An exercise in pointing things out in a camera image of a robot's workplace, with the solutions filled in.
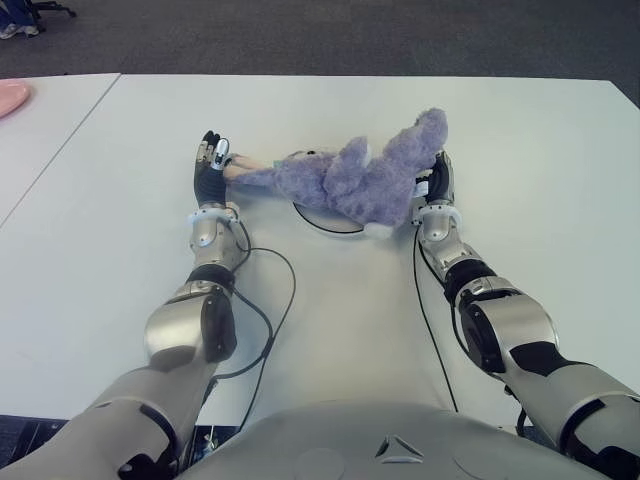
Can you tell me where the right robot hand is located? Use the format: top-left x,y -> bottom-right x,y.
413,150 -> 456,206

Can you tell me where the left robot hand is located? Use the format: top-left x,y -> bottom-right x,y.
192,130 -> 236,206

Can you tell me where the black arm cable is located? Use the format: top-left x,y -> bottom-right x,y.
214,219 -> 297,431
410,224 -> 459,414

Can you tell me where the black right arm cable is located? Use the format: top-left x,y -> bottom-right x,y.
410,224 -> 459,414

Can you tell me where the white sneaker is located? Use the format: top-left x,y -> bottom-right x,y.
0,24 -> 40,41

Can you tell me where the grey robot torso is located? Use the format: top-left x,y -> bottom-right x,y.
177,399 -> 621,480

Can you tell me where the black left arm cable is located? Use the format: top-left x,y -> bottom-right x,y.
214,219 -> 297,431

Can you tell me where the pink plate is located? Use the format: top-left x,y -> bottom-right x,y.
0,82 -> 32,120

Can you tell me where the white plate black rim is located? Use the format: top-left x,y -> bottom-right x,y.
292,199 -> 374,235

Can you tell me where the black office chair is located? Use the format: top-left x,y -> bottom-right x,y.
29,0 -> 77,19

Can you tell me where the purple plush bunny doll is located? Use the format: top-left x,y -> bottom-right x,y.
223,107 -> 450,240

